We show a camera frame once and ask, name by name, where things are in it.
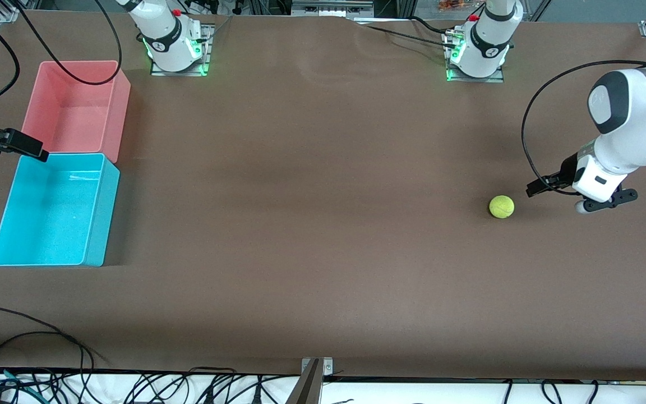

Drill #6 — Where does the pink plastic bin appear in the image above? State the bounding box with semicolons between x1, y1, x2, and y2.
22;61;131;163

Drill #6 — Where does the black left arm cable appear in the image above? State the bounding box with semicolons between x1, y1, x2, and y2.
521;59;646;196

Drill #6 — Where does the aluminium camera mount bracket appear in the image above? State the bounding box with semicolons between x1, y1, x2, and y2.
285;357;334;404

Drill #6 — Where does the thin black cable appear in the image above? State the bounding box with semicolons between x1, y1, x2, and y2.
355;21;455;48

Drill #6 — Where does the yellow tennis ball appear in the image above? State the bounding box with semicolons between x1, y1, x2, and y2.
489;195;515;219

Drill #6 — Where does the aluminium arm base plate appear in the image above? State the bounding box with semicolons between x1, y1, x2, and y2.
445;31;505;83
150;24;214;76

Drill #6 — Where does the grey power strip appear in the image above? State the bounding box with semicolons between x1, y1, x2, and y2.
291;0;375;17

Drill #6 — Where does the blue plastic bin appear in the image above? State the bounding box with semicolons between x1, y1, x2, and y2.
0;153;121;267

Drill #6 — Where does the teal cable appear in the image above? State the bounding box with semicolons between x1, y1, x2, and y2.
0;366;38;396

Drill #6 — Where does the thick black cable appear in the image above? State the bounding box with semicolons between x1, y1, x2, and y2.
410;16;454;35

